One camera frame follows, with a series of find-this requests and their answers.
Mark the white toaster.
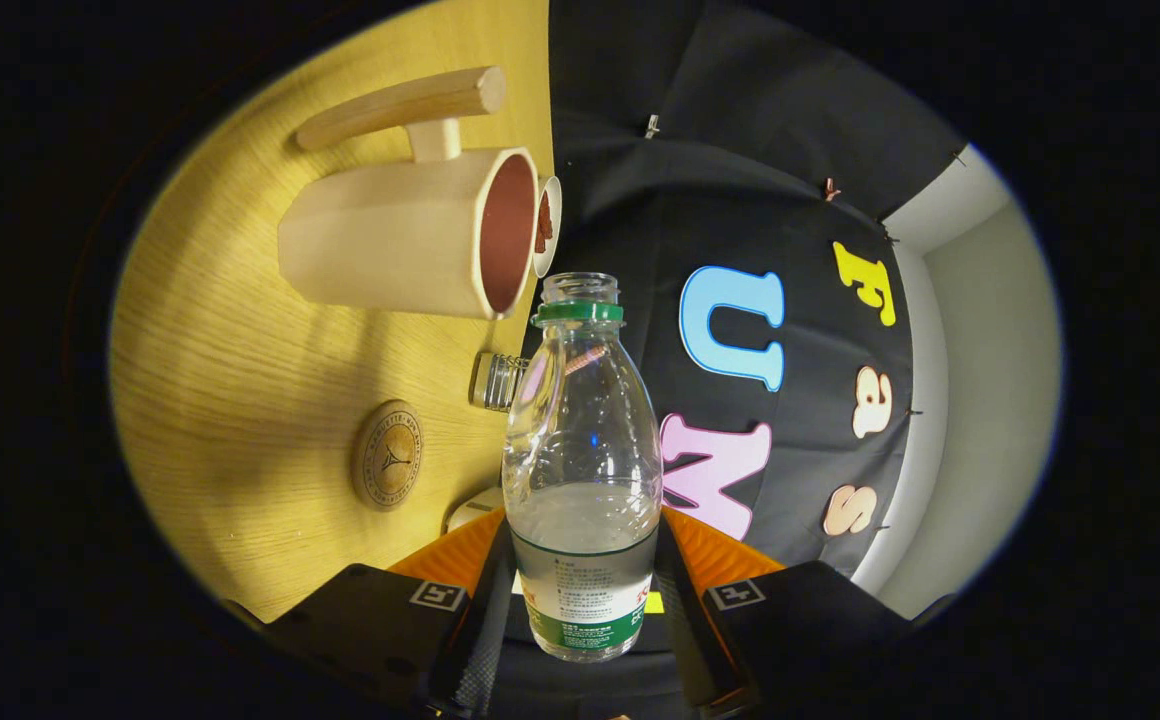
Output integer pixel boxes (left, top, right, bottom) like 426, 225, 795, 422
445, 487, 507, 534

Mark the white round plate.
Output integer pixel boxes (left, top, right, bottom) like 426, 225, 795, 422
532, 176, 563, 279

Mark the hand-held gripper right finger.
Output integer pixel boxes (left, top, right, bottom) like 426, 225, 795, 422
652, 505, 916, 716

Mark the black backdrop cloth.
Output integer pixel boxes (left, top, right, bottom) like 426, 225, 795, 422
548, 0, 966, 581

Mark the round wooden coaster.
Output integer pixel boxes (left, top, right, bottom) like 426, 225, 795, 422
350, 400, 424, 512

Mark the clear glass jar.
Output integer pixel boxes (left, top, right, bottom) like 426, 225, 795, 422
470, 350, 531, 413

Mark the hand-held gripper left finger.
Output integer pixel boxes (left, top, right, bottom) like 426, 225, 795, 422
225, 508, 519, 716

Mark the beige cup with wooden handle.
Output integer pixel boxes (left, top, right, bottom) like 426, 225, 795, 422
277, 66, 541, 321

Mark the wooden table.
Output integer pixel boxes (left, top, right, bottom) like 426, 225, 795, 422
108, 0, 556, 626

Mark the clear plastic bottle green label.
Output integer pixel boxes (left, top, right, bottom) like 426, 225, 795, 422
502, 272, 663, 663

